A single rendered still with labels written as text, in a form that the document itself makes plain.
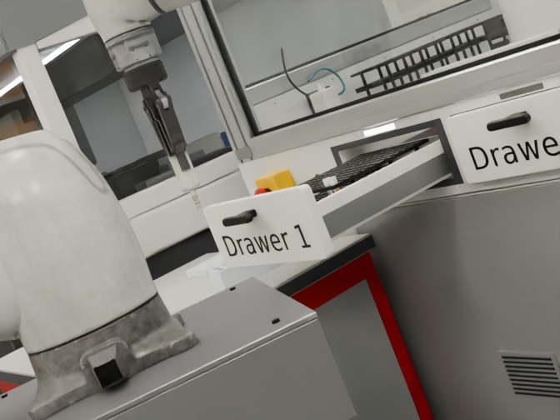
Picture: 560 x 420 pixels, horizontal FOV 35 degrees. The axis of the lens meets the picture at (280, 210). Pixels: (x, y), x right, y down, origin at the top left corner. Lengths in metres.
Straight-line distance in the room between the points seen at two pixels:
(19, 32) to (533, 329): 1.31
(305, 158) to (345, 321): 0.34
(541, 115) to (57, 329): 0.73
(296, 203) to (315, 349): 0.47
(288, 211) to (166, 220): 0.93
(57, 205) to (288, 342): 0.27
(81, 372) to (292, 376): 0.23
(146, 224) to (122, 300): 1.25
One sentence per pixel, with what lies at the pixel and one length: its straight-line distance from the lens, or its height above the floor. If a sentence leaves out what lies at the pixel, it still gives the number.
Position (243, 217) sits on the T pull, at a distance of 1.32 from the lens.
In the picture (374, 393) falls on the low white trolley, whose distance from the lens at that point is 1.65.
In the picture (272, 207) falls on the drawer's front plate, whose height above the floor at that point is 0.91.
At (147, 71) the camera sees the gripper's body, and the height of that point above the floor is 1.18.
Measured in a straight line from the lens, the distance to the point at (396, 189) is 1.38.
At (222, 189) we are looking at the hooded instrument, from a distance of 2.28.
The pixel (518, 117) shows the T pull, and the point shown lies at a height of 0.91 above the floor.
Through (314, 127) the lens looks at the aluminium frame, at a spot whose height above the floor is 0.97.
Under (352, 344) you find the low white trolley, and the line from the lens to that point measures 1.61.
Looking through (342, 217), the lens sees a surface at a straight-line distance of 1.31.
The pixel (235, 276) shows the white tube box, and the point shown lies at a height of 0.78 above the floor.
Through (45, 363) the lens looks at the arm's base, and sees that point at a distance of 0.95.
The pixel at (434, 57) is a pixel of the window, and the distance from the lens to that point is 1.44.
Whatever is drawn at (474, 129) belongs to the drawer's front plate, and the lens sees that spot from 1.38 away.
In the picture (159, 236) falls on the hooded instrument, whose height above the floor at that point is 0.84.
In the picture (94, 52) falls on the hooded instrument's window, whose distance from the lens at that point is 2.22.
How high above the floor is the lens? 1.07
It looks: 8 degrees down
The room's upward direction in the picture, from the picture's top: 22 degrees counter-clockwise
